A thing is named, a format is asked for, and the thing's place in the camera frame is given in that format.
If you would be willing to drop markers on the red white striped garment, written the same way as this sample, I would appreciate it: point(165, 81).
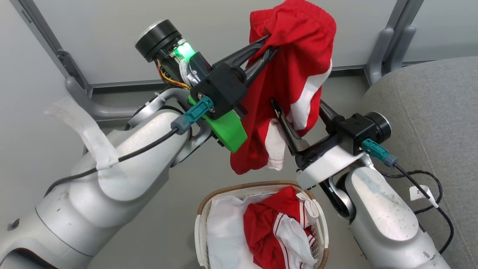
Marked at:
point(261, 231)

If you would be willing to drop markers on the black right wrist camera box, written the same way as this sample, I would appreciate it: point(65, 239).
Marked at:
point(354, 130)

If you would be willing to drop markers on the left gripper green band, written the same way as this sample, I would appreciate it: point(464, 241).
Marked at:
point(228, 130)

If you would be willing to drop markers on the white cloth garment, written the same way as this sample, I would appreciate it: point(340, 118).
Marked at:
point(224, 231)

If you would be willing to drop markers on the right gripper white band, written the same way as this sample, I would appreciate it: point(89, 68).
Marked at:
point(325, 164)

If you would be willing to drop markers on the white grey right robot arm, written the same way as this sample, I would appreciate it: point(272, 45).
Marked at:
point(381, 216)

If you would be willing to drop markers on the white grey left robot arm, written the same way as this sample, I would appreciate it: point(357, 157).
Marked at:
point(93, 194)

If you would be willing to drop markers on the grey fabric sofa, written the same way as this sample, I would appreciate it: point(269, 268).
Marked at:
point(440, 112)

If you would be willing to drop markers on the grey frame post single tube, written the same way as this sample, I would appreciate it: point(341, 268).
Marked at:
point(76, 93)

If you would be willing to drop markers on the grey frame post double leg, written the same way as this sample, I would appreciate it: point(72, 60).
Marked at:
point(377, 56)

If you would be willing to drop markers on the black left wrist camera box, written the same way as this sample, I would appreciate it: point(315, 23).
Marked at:
point(220, 89)

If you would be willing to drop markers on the red shorts with white panels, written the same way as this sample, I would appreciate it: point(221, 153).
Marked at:
point(291, 56)

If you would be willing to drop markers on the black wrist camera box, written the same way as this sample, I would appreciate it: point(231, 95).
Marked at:
point(220, 89)
point(354, 130)

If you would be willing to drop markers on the cream laundry basket brown rim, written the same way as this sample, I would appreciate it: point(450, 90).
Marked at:
point(199, 239)

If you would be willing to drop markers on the grey wall base rail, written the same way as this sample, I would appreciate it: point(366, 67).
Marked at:
point(123, 85)

